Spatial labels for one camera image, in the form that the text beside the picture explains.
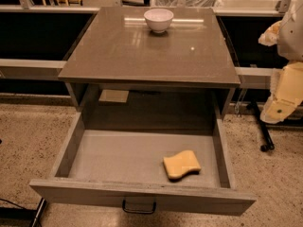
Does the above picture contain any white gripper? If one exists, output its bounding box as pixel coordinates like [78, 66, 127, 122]
[258, 21, 303, 124]

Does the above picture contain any yellow sponge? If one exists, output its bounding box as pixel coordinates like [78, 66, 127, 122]
[163, 150, 202, 180]

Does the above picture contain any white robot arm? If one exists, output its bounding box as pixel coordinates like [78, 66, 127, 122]
[258, 0, 303, 124]

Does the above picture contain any grey cabinet with counter top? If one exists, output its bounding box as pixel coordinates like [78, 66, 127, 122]
[60, 7, 240, 134]

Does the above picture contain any open grey top drawer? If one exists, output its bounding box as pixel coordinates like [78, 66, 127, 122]
[30, 113, 257, 216]

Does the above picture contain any black stand leg right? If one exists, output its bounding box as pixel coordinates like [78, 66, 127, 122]
[246, 100, 275, 152]

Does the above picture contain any white ceramic bowl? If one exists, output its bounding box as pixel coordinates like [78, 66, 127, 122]
[144, 9, 174, 33]

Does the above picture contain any black stand base left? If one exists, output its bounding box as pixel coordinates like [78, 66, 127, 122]
[0, 198, 47, 227]

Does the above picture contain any white wire basket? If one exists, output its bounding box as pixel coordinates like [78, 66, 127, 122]
[151, 0, 223, 8]

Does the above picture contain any black drawer handle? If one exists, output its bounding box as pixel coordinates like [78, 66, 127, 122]
[121, 200, 157, 215]

